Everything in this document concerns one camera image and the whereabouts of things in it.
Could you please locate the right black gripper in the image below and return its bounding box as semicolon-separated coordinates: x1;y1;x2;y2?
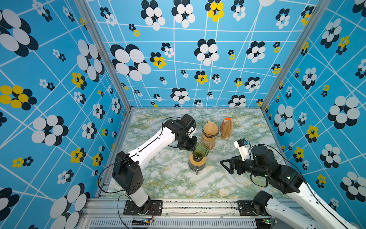
220;154;269;180

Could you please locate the aluminium front rail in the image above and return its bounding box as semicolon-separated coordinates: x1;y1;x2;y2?
77;198;327;229

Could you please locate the left green circuit board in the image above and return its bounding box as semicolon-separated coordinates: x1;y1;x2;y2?
132;218;153;226

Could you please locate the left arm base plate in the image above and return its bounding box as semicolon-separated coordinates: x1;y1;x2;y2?
123;200;163;216

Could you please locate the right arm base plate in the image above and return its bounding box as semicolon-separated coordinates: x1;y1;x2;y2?
233;200;271;218

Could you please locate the grey glass pitcher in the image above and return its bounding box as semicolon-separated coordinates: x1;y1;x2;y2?
188;163;205;175

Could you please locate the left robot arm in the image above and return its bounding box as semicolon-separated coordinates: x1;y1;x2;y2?
112;114;197;214

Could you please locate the green circuit board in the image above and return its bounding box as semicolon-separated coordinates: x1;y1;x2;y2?
132;218;153;226
255;219;272;229

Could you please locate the orange coffee filter box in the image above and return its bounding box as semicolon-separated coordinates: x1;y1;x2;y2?
220;118;234;140

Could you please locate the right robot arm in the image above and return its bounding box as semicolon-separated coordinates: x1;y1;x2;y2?
220;143;356;229

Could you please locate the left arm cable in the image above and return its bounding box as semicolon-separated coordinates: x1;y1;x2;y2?
97;116;198;229

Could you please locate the green glass dripper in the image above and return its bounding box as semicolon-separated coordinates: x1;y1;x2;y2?
192;143;210;158

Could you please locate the clear grey glass dripper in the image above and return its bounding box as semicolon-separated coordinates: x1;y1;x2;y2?
202;124;220;138

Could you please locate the right green circuit board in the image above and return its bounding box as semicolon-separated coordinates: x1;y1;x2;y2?
255;219;272;229

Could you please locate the wooden ring holder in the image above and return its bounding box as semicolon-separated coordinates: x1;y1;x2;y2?
189;154;206;167

